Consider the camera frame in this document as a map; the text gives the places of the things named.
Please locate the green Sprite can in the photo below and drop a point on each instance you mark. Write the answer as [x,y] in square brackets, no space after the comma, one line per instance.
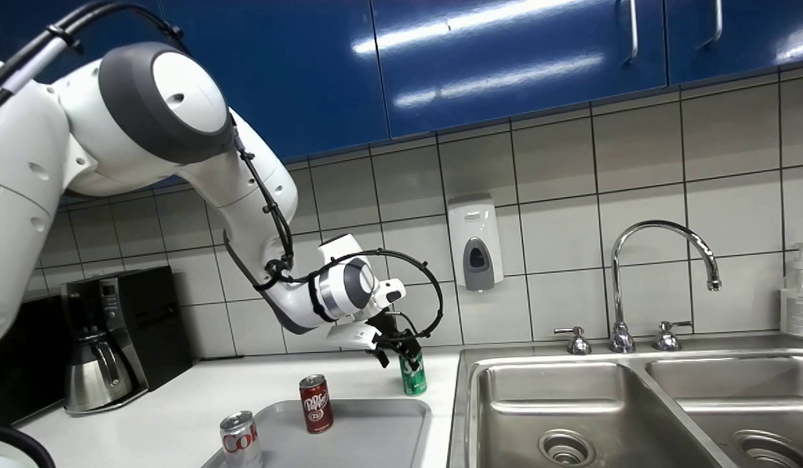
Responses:
[413,374]

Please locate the chrome gooseneck faucet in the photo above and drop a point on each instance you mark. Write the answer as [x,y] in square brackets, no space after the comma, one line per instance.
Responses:
[650,291]

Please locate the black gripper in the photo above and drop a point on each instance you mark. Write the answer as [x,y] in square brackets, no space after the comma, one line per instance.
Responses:
[394,339]

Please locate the blue upper cabinets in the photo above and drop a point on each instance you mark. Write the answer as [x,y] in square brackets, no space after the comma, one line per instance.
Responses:
[325,75]

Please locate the white wall soap dispenser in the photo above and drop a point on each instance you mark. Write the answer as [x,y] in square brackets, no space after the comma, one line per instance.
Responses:
[476,244]

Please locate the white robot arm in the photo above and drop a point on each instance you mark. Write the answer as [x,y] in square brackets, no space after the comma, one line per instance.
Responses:
[146,111]

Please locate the left chrome faucet handle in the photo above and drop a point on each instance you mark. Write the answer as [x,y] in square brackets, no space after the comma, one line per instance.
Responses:
[575,339]

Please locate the silver diet soda can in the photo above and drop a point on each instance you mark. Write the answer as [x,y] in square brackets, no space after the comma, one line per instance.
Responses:
[237,432]

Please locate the right chrome faucet handle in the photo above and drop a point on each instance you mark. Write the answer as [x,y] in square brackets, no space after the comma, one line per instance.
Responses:
[666,335]

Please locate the clear soap pump bottle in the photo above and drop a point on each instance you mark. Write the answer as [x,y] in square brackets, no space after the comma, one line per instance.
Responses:
[790,299]

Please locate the chrome faucet handle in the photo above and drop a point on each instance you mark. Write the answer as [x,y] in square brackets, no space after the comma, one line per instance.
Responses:
[575,339]
[666,335]

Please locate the black coffee maker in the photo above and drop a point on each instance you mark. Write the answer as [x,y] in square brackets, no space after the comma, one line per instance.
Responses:
[95,347]

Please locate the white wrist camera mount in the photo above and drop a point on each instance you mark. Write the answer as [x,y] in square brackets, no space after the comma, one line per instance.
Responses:
[354,335]

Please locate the stainless steel double sink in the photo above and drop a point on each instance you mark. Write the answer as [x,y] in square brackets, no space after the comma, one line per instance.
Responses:
[695,409]

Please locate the grey plastic tray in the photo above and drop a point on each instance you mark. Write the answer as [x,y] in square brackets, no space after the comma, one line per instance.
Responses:
[367,432]

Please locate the red soda can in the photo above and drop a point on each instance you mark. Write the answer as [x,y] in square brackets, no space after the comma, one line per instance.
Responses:
[316,403]

